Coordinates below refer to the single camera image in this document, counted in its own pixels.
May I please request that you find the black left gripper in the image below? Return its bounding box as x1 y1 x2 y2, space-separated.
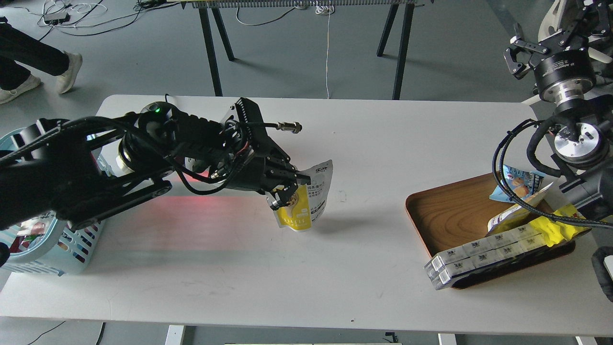
211 98 311 210

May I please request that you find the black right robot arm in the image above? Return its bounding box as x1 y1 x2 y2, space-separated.
492 0 612 230

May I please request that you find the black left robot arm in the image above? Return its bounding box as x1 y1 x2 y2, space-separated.
0 98 312 230

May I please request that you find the blue snack bag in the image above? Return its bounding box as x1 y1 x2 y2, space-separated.
489 165 545 203

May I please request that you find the yellow white snack pouch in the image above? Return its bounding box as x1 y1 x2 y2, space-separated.
486 183 553 237

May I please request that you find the clear boxed snack pack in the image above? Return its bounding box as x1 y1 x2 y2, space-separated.
423 224 546 290

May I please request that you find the light blue plastic basket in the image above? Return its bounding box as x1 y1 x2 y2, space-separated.
1 136 111 276

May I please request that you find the red white snack bag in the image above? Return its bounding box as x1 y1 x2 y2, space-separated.
10 218 50 253

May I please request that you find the yellow cartoon snack bag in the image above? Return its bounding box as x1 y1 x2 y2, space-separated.
528 204 591 247

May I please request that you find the black barcode scanner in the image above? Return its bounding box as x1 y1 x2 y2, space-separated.
140 101 177 121

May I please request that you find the brown wooden tray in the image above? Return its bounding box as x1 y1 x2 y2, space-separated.
405 174 576 284

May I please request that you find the person in black trousers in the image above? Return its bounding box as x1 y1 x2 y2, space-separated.
0 17 83 104

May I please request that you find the white hanging cable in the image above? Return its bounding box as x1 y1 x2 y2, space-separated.
315 5 336 99

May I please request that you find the black trestle table frame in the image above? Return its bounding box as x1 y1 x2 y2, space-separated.
190 0 418 100

